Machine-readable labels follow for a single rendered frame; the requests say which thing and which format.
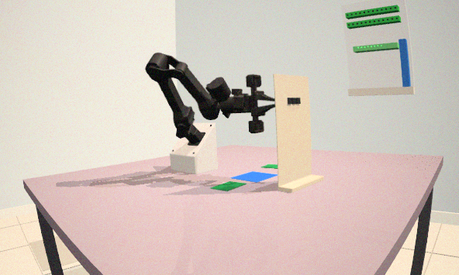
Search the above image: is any blue flat square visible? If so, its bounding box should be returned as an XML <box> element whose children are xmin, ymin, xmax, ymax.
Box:
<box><xmin>231</xmin><ymin>171</ymin><xmax>278</xmax><ymax>183</ymax></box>

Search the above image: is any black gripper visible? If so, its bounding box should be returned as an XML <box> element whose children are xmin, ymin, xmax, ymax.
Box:
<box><xmin>233</xmin><ymin>74</ymin><xmax>275</xmax><ymax>133</ymax></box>

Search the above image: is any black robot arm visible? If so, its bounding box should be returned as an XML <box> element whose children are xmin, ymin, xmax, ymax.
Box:
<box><xmin>145</xmin><ymin>52</ymin><xmax>248</xmax><ymax>146</ymax></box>

